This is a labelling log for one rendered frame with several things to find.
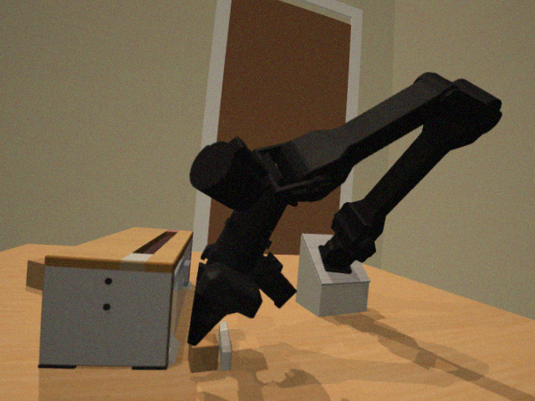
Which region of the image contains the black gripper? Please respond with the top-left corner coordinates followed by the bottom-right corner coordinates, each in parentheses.
top-left (187, 212), bottom-right (272, 346)

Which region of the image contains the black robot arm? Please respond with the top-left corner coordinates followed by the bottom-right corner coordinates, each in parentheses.
top-left (190, 72), bottom-right (502, 308)

